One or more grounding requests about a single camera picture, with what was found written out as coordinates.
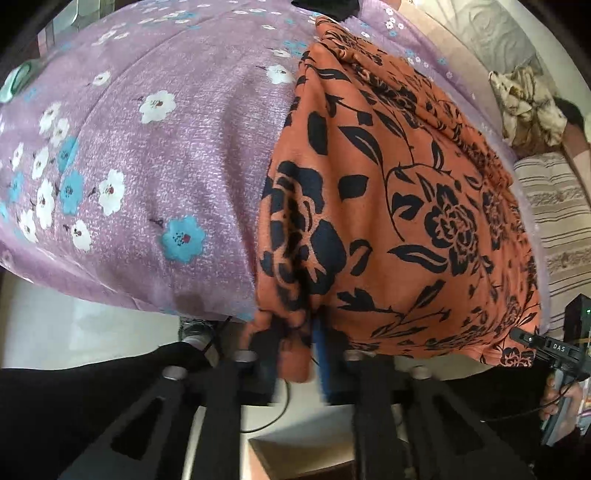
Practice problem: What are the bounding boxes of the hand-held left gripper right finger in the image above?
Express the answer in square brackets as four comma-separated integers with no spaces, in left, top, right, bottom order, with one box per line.
[311,318,536,480]

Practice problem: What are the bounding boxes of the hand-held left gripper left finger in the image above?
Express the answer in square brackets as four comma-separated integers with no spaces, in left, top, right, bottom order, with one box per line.
[60,318,287,480]

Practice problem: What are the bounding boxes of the orange black floral garment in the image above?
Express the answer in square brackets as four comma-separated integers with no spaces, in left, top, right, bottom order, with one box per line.
[245,14,542,384]

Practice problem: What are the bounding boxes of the person's right hand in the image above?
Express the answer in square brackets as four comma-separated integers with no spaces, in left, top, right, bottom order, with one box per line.
[541,373,591,433]

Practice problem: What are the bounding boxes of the person's grey shoe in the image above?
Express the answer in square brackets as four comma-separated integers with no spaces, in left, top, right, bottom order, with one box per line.
[179,318,223,352]

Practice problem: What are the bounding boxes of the brown box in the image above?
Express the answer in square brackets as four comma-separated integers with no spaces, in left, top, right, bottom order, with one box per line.
[248,436,357,480]

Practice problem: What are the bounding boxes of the striped beige cushion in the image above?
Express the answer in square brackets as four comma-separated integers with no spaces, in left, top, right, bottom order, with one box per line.
[512,153,591,329]

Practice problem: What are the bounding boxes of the person's black pants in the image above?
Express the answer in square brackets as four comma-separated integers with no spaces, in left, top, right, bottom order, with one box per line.
[0,340,557,480]

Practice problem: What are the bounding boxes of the purple floral bedsheet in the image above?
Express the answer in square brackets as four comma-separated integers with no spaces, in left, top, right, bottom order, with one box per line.
[0,0,552,335]

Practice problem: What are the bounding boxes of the beige crumpled cloth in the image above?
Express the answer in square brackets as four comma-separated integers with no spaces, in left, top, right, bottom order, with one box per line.
[488,65,568,148]

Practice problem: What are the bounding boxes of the grey patterned pillow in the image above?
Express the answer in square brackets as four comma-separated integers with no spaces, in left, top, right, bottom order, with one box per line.
[422,0,548,75]

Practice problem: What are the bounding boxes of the black crumpled cloth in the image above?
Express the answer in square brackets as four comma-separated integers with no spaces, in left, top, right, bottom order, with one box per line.
[293,0,363,23]

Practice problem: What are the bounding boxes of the teal round object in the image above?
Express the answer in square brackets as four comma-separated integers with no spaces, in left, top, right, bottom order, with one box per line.
[0,60,40,103]

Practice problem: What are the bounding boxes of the black cable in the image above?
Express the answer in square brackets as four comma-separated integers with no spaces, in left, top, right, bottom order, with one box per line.
[203,315,293,435]

